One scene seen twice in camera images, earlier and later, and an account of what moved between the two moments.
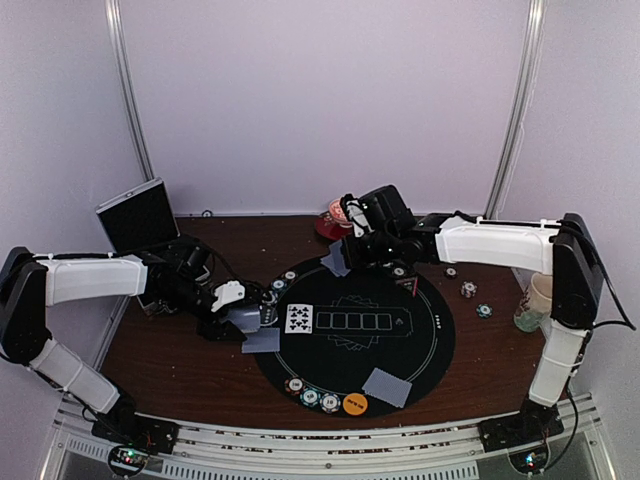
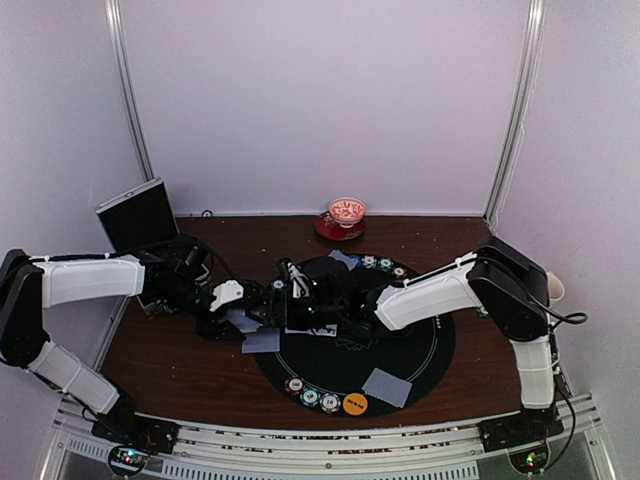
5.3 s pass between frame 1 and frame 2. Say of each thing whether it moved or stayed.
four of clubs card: moved
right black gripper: moved
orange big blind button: stayed
